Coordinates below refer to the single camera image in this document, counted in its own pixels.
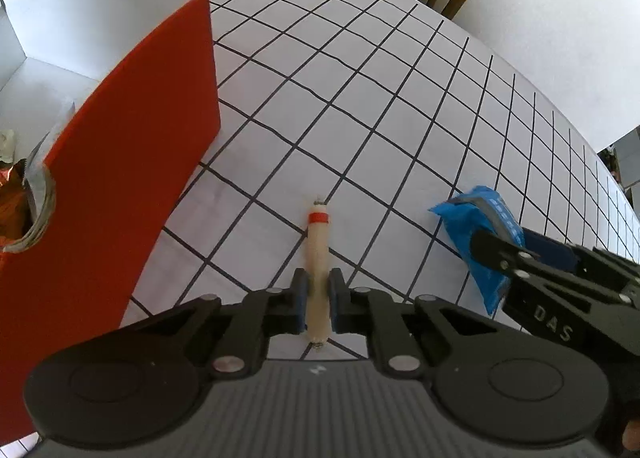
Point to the pale sausage stick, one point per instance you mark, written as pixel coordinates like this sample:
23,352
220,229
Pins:
318,248

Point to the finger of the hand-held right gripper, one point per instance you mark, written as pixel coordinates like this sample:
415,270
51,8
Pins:
550,250
495,250

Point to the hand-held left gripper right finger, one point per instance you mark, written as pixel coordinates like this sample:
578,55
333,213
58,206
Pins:
336,300

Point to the white grid tablecloth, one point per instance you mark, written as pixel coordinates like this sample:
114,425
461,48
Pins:
375,112

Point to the grey cabinet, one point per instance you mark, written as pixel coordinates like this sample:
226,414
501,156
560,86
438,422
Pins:
630,150

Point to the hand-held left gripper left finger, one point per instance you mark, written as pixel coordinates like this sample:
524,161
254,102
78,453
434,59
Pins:
300,300

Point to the blue snack packet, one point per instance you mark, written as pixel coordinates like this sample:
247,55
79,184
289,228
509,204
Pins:
480,223

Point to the red cardboard box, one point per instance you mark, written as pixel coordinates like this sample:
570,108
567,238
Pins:
140,147

